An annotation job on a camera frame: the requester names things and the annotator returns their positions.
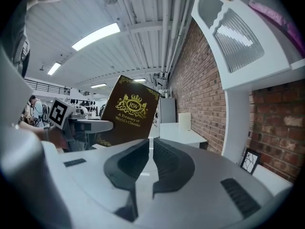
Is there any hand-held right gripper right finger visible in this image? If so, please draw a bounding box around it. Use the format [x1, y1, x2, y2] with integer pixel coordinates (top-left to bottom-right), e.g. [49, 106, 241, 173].
[137, 137, 294, 229]

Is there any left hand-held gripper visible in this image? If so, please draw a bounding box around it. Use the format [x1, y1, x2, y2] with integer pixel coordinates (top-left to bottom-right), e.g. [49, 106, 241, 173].
[49, 98, 114, 151]

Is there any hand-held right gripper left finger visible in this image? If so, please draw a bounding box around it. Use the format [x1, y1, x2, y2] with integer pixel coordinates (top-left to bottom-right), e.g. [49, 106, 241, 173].
[41, 138, 150, 229]

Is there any brown book gold print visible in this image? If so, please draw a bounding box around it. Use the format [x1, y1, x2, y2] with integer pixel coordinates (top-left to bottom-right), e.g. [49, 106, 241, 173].
[96, 74, 161, 147]

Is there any white shelf unit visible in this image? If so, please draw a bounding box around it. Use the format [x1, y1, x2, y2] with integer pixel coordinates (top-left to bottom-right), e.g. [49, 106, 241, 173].
[223, 0, 305, 165]

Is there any pink paperback book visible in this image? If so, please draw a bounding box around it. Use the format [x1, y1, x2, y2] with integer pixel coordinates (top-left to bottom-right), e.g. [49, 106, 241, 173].
[247, 0, 305, 57]

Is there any person's left forearm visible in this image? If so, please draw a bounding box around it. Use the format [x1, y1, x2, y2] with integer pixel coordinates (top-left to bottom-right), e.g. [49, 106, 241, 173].
[18, 122, 70, 150]

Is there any white desk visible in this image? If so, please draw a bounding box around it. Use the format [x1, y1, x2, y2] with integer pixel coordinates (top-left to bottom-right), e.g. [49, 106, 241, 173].
[252, 163, 294, 197]

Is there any white low table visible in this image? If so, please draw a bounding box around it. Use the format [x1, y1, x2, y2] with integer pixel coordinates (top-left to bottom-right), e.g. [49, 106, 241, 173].
[159, 122, 207, 150]

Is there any white board panel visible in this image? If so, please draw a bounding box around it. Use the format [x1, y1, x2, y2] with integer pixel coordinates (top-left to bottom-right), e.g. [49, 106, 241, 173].
[178, 113, 192, 131]

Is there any black railing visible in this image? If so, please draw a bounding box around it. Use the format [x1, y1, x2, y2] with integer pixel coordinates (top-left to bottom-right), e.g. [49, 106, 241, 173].
[25, 78, 71, 96]

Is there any white tall cabinet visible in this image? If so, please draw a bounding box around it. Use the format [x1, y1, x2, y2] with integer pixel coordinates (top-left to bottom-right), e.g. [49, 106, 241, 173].
[158, 97, 176, 124]

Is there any bundle of white ceiling pipes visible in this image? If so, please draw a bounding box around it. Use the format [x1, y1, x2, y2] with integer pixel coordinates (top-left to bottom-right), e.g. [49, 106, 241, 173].
[152, 0, 193, 79]

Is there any person's black shirt torso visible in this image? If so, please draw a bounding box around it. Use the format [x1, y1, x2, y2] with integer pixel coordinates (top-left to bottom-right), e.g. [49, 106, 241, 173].
[0, 0, 31, 78]

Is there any white glass cabinet door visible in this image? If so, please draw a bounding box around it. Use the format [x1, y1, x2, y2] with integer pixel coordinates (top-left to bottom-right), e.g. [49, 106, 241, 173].
[190, 0, 292, 91]

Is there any black picture frame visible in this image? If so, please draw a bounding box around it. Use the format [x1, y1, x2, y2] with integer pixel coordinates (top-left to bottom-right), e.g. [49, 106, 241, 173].
[240, 148, 262, 175]

